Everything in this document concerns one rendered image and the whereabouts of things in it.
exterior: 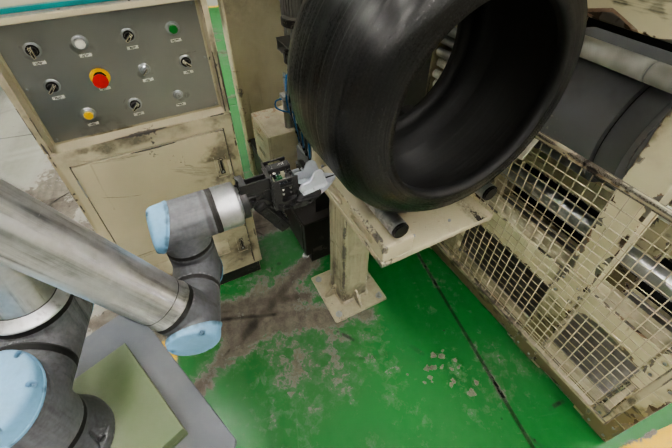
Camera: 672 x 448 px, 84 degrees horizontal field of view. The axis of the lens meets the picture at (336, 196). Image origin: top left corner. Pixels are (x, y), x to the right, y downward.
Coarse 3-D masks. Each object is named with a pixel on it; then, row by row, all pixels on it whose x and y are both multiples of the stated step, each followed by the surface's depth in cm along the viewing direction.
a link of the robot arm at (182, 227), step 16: (208, 192) 70; (160, 208) 67; (176, 208) 67; (192, 208) 67; (208, 208) 68; (160, 224) 65; (176, 224) 66; (192, 224) 67; (208, 224) 68; (160, 240) 66; (176, 240) 67; (192, 240) 69; (208, 240) 73; (176, 256) 70
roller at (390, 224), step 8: (376, 208) 91; (376, 216) 92; (384, 216) 89; (392, 216) 88; (400, 216) 89; (384, 224) 89; (392, 224) 87; (400, 224) 86; (392, 232) 87; (400, 232) 87
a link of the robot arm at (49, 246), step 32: (0, 192) 44; (0, 224) 43; (32, 224) 46; (64, 224) 49; (0, 256) 45; (32, 256) 46; (64, 256) 48; (96, 256) 51; (128, 256) 56; (64, 288) 51; (96, 288) 52; (128, 288) 55; (160, 288) 59; (192, 288) 65; (160, 320) 60; (192, 320) 63; (192, 352) 66
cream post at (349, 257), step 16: (336, 208) 139; (336, 224) 145; (336, 240) 152; (352, 240) 146; (336, 256) 159; (352, 256) 153; (368, 256) 159; (336, 272) 166; (352, 272) 161; (336, 288) 175; (352, 288) 169
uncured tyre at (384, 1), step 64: (320, 0) 65; (384, 0) 54; (448, 0) 54; (512, 0) 87; (576, 0) 66; (320, 64) 64; (384, 64) 56; (448, 64) 104; (512, 64) 95; (576, 64) 79; (320, 128) 69; (384, 128) 63; (448, 128) 108; (512, 128) 96; (384, 192) 74; (448, 192) 85
